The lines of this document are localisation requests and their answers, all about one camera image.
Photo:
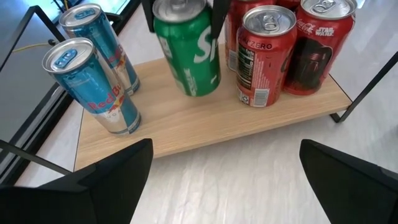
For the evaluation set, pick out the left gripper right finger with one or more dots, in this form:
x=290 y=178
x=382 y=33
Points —
x=357 y=196

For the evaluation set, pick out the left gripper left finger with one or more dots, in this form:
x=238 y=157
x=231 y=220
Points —
x=93 y=196

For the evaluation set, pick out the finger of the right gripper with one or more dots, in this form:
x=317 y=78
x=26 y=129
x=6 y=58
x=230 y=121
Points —
x=149 y=14
x=220 y=15

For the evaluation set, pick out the blue silver Red Bull can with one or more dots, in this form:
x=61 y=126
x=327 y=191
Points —
x=90 y=90
x=115 y=53

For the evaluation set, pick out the green Sprite can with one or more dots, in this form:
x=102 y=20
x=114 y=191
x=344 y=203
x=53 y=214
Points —
x=186 y=56

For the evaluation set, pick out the red Star Wars cola can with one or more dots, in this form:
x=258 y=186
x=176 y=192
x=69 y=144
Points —
x=320 y=56

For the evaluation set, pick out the black metal table frame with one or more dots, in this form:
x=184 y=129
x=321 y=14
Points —
x=40 y=121

